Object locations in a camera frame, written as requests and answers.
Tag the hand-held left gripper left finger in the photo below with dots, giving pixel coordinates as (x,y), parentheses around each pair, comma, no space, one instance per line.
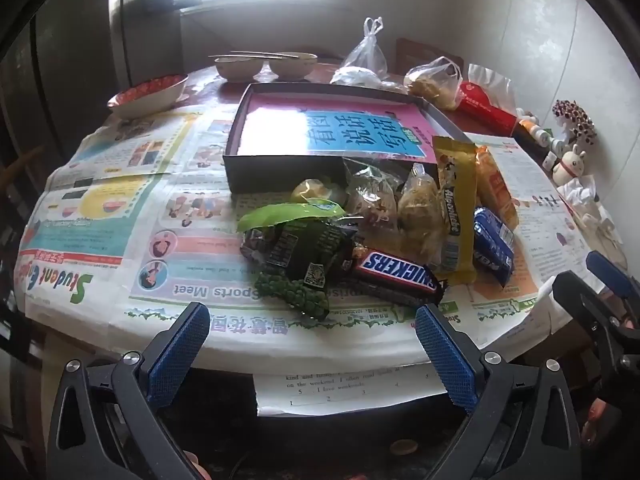
(180,355)

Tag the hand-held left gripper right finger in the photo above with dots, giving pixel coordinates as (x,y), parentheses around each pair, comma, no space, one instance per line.
(445,355)

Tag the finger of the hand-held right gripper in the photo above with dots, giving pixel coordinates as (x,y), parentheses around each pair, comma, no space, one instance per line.
(580,300)
(607,272)

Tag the brown chocolate bar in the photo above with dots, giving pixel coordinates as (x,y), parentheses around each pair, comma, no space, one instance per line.
(395,272)

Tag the blue biscuit packet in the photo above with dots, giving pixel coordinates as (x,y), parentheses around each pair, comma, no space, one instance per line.
(495,240)

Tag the orange snack packet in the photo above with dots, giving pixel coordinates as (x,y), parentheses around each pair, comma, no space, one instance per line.
(495,185)

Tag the shredded pastry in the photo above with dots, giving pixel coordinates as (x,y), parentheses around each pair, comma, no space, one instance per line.
(422,210)

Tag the dark green pea packet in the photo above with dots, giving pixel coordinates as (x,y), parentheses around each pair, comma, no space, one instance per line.
(295,260)

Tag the golden yellow wafer packet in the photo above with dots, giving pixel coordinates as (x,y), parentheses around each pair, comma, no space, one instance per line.
(455,200)

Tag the light green snack packet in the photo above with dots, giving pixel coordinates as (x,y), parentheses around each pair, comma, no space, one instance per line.
(280,212)

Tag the brown cake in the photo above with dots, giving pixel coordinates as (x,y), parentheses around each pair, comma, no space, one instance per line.
(372,195)

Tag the shallow dark cardboard box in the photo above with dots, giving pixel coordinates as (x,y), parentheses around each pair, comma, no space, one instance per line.
(280,180)

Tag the yellow candy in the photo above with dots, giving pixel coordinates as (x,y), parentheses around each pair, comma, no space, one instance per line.
(310,191)

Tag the plastic bag of yellow snacks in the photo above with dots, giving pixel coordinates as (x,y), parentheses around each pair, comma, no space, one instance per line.
(432,85)

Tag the person's right hand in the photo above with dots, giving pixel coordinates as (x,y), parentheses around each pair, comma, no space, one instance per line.
(596,417)

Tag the crumpled white tissue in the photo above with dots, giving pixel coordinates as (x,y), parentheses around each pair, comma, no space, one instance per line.
(587,200)

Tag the newspaper sheet with cartoon figures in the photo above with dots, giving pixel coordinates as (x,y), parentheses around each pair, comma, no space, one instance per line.
(540,210)

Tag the white printed worksheet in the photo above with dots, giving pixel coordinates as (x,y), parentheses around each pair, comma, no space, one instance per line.
(350,395)

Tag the white rabbit figurine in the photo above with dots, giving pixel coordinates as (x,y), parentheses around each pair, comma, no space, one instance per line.
(570,165)

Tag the small white bottle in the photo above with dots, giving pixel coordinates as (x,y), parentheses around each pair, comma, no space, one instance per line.
(550,160)
(540,135)

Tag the large colourful newspaper sheet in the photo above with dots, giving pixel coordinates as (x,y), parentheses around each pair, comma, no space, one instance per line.
(150,220)

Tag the brown dotted ornament bouquet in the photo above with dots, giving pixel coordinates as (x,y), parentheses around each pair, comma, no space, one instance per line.
(575,120)

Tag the orange and white tube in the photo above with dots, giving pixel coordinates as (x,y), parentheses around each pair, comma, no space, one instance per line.
(527,122)

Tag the red paper package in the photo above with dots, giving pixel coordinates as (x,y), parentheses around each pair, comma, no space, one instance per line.
(487,107)

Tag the white paper bag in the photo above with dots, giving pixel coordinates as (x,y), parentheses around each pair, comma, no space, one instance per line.
(492,77)

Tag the curved wooden chair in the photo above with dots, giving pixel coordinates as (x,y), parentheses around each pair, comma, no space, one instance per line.
(22,170)

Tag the pink and blue book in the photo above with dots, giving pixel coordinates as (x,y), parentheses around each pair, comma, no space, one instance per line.
(280,125)

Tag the red patterned bowl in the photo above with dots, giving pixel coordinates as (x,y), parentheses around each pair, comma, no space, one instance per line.
(150,95)

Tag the beige ceramic bowl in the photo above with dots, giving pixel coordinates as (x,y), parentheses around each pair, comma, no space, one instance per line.
(294,67)
(239,69)

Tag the wooden chopstick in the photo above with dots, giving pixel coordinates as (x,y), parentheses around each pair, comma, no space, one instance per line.
(235,56)
(265,53)

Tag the clear tied plastic bag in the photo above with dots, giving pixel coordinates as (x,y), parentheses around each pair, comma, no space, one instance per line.
(367,52)

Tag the dark refrigerator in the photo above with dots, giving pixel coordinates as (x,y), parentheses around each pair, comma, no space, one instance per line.
(75,60)

